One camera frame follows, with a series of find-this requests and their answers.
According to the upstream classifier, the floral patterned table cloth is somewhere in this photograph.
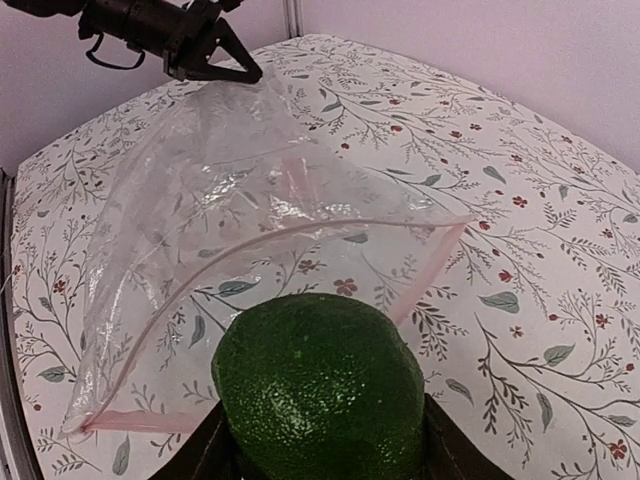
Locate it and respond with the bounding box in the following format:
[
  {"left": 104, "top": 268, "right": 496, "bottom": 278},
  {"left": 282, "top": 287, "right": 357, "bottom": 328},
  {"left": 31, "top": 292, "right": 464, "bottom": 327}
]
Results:
[{"left": 5, "top": 35, "right": 639, "bottom": 479}]

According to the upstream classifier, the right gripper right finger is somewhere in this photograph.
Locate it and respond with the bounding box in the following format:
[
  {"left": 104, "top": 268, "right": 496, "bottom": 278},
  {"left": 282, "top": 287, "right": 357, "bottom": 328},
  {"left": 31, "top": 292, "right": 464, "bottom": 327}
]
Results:
[{"left": 422, "top": 394, "right": 512, "bottom": 480}]

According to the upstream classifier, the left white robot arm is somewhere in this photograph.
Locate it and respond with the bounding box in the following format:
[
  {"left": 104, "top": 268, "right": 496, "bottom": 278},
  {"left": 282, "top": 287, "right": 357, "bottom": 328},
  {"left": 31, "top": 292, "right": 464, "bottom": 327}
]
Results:
[{"left": 7, "top": 0, "right": 263, "bottom": 84}]

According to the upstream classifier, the clear zip top bag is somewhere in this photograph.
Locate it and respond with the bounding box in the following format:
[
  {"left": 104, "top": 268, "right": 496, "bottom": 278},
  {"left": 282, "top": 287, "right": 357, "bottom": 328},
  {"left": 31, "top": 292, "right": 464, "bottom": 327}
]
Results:
[{"left": 60, "top": 69, "right": 471, "bottom": 438}]

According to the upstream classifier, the green fake pepper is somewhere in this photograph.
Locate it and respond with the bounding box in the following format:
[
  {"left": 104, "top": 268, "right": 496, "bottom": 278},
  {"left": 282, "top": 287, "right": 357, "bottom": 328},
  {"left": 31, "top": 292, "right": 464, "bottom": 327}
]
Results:
[{"left": 211, "top": 294, "right": 425, "bottom": 479}]

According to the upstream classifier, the left aluminium frame post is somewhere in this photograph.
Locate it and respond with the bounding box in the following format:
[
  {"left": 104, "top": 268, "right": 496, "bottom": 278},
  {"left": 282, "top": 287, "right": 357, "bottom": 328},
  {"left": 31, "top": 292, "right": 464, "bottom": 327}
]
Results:
[{"left": 282, "top": 0, "right": 304, "bottom": 39}]

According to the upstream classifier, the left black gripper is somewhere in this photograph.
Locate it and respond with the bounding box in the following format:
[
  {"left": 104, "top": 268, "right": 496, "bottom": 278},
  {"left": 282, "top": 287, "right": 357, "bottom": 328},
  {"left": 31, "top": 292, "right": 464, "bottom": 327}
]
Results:
[{"left": 79, "top": 1, "right": 263, "bottom": 84}]

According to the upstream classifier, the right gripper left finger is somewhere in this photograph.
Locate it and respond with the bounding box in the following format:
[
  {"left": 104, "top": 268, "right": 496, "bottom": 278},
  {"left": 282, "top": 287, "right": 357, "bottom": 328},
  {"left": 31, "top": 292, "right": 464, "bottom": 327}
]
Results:
[{"left": 149, "top": 401, "right": 240, "bottom": 480}]

